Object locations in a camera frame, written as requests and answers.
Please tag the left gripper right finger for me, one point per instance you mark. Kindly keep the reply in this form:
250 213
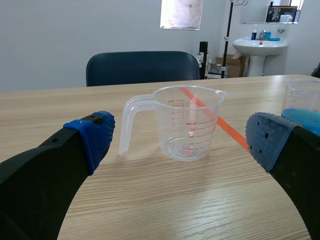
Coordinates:
295 162

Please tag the paper sheet on wall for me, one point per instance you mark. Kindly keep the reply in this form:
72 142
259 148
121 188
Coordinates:
181 13

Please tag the thin black tripod pole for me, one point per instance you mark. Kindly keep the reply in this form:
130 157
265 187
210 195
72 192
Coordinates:
227 30

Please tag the empty clear plastic beaker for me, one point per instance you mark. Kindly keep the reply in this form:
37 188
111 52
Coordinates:
190 140

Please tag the brown cardboard box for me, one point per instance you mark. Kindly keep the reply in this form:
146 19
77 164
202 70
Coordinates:
235 66

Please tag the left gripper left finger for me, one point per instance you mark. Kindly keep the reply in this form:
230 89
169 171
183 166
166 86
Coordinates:
50 175

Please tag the thick black post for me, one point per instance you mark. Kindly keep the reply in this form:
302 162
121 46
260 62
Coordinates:
203 50

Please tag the wall mirror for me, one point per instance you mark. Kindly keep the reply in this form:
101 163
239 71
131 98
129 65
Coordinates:
255 12

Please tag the clear beaker with blue liquid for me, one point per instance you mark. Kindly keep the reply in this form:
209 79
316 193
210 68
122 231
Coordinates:
305 120

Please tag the dark blue chair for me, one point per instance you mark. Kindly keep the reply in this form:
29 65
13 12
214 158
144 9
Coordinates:
142 67

